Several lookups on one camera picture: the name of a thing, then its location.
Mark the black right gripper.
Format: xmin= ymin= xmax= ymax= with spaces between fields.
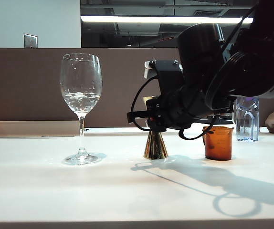
xmin=126 ymin=59 xmax=190 ymax=132

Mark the gold double jigger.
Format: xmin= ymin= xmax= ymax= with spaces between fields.
xmin=143 ymin=96 xmax=169 ymax=160

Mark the amber glass measuring cup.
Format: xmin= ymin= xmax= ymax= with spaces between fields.
xmin=202 ymin=125 xmax=234 ymax=161

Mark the clear wine glass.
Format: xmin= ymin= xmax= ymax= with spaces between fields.
xmin=59 ymin=52 xmax=107 ymax=166

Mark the clear plastic water bottle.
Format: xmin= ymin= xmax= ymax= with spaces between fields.
xmin=232 ymin=96 xmax=260 ymax=142

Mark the long ceiling light strip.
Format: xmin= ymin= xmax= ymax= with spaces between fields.
xmin=80 ymin=15 xmax=254 ymax=24

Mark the brown white-edged desk divider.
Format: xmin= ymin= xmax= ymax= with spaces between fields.
xmin=258 ymin=95 xmax=274 ymax=128

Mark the wide brown desk divider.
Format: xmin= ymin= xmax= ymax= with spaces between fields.
xmin=0 ymin=48 xmax=183 ymax=128

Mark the black camera cable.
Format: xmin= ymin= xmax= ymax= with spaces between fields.
xmin=130 ymin=2 xmax=258 ymax=141

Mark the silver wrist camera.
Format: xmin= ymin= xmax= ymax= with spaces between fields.
xmin=143 ymin=61 xmax=158 ymax=79

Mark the beige cable tray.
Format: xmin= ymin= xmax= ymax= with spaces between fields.
xmin=0 ymin=120 xmax=81 ymax=138

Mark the metal wall switch plate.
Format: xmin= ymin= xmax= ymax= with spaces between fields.
xmin=23 ymin=33 xmax=38 ymax=49

